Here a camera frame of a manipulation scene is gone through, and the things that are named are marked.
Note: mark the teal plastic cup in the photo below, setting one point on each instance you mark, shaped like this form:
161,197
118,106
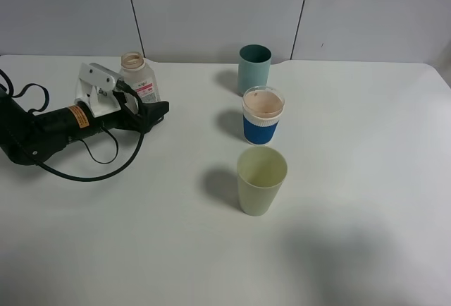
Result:
253,67

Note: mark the pale green plastic cup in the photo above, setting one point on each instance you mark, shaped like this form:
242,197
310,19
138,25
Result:
261,171

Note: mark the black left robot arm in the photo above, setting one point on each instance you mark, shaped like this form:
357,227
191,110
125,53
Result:
26,137

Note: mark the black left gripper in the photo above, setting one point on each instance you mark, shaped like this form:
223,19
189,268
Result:
149,115

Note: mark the plastic drink bottle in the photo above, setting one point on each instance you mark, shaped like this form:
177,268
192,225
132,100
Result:
140,76

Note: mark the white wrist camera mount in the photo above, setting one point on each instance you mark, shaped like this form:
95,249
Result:
95,86

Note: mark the blue sleeved paper cup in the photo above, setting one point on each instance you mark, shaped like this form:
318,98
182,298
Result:
262,107

